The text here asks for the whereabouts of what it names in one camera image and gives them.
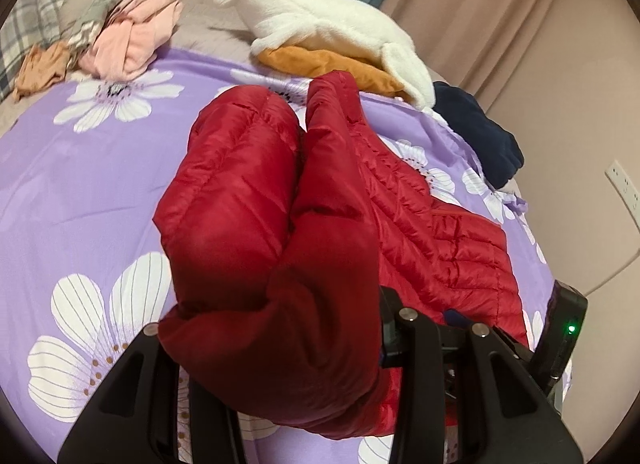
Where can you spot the red puffer jacket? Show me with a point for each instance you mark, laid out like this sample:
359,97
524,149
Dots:
260,204

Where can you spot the beige curtain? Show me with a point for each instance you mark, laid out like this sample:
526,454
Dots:
475,3

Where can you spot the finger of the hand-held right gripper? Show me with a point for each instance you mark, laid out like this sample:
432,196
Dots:
516,350
452,319

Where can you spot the orange garment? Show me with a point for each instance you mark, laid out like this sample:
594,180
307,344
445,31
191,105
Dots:
325,63

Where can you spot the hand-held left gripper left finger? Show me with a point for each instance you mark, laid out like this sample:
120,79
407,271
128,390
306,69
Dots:
150,344

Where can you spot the pink garment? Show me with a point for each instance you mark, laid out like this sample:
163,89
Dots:
135,43

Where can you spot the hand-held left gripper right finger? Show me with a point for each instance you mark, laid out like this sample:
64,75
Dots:
387,334

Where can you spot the purple floral bedsheet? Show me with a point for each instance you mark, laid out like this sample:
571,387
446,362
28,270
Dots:
75,183

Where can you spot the grey plaid cloth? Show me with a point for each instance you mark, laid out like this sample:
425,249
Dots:
20,28

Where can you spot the white fleece garment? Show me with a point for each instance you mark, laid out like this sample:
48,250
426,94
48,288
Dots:
325,18

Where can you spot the white wall socket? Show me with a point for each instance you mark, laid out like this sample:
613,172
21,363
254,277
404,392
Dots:
622,183

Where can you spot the navy blue garment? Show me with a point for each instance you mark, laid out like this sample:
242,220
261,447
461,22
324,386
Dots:
475,128

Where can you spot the small tan garment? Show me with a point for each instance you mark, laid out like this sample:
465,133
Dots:
42,68

